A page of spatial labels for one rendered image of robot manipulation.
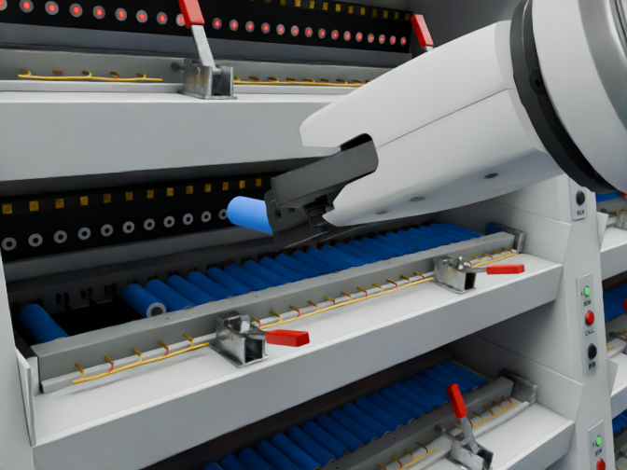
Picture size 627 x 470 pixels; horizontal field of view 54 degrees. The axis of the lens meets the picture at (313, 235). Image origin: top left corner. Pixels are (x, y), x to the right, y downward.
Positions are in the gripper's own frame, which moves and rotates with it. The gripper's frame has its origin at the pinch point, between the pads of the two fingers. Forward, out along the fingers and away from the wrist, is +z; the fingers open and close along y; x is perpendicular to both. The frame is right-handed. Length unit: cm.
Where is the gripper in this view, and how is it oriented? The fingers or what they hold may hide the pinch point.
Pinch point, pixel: (313, 208)
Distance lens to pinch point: 32.9
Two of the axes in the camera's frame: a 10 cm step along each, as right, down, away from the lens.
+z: -6.1, 2.4, 7.5
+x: 2.6, 9.6, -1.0
